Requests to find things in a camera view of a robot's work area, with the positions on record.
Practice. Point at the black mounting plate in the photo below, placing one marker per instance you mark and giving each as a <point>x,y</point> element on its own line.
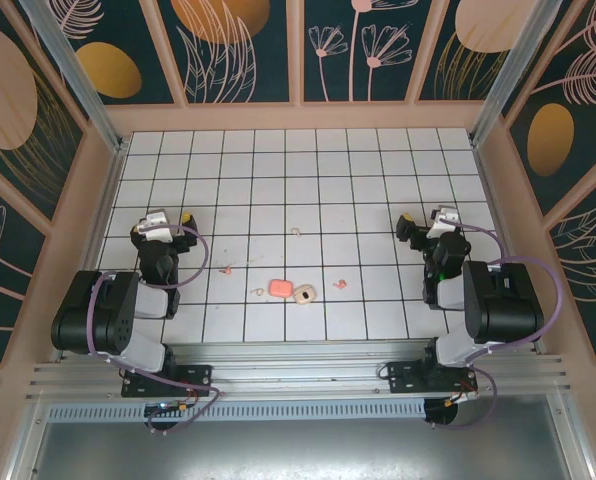
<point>403,377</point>
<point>198,375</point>

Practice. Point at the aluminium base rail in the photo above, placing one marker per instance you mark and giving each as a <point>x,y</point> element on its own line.
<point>298,370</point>

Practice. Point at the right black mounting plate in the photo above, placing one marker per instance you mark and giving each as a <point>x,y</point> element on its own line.
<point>403,377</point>

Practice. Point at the beige earbud charging case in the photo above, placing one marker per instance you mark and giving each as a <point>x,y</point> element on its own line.
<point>303,295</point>

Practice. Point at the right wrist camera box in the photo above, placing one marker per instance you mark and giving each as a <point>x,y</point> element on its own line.
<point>444,219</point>

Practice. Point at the grey metal sheet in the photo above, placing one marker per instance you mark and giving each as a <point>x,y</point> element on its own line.
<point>298,450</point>

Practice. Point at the aluminium frame post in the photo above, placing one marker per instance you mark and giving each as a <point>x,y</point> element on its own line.
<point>520,70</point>
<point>80,80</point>

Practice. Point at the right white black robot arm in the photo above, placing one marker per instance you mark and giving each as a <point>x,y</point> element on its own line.
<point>503,300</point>

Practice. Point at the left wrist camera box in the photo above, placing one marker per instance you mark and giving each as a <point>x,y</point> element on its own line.
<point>155,223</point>

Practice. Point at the pink earbud charging case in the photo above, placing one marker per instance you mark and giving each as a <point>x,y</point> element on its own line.
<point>280,288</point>

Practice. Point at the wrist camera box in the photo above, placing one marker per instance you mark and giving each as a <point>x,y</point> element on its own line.
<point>444,219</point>
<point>155,223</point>

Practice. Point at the small circuit board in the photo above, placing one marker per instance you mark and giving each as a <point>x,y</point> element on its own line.
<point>165,407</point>

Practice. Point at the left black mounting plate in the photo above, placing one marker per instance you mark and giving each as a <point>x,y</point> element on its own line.
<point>198,375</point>

